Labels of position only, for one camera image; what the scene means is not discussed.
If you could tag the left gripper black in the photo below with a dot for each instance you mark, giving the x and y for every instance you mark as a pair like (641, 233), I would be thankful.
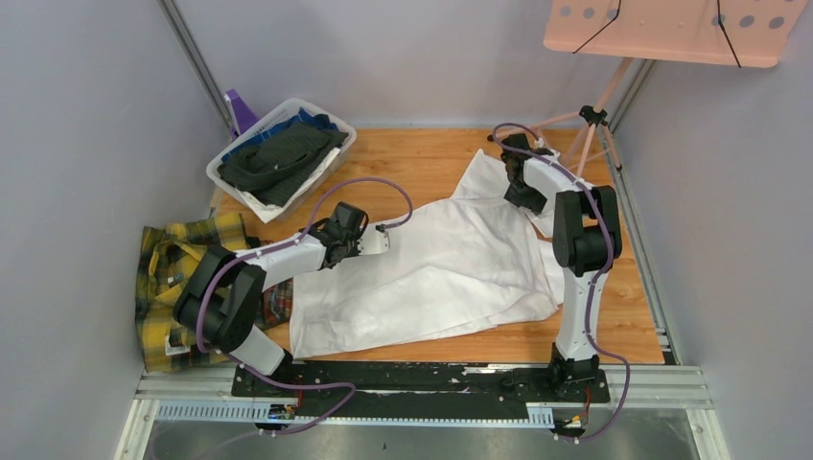
(354, 251)

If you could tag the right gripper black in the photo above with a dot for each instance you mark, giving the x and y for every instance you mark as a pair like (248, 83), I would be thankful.
(535, 203)

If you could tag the white long sleeve shirt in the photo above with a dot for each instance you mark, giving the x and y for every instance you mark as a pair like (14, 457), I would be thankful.
(460, 265)

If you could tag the white plastic laundry basket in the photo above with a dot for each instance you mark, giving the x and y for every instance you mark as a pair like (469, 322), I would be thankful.
(291, 109)

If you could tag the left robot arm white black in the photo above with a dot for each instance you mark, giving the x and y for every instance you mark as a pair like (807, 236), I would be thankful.
(226, 290)

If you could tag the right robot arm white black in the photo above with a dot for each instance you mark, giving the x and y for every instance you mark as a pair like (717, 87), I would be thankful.
(586, 241)

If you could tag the red blue plaid shirt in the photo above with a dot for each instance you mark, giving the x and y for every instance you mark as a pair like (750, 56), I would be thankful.
(276, 305)

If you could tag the dark striped shirt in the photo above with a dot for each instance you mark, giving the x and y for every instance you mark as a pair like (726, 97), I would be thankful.
(274, 170)

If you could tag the blue shirt in basket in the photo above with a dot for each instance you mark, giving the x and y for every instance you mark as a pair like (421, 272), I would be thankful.
(319, 121)

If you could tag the purple wedge object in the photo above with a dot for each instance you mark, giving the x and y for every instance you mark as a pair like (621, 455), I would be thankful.
(242, 116)

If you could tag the yellow plaid shirt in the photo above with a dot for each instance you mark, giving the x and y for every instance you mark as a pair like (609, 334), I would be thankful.
(169, 257)

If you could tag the pink music stand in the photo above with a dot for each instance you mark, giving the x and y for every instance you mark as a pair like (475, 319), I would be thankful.
(745, 34)

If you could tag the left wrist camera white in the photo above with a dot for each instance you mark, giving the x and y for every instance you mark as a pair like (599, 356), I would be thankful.
(373, 241)

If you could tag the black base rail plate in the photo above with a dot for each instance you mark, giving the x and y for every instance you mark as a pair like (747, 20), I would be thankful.
(413, 390)

